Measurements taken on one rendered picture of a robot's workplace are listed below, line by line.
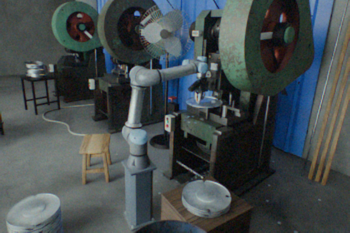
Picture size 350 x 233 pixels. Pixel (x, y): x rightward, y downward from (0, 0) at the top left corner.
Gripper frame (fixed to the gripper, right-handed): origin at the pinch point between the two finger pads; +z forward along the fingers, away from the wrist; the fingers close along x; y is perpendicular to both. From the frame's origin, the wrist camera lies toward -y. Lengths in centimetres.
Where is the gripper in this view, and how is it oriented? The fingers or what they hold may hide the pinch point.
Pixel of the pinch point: (197, 102)
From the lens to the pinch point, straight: 190.3
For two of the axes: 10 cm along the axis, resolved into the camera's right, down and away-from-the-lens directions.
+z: -0.4, 9.6, 2.8
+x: -6.5, -2.4, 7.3
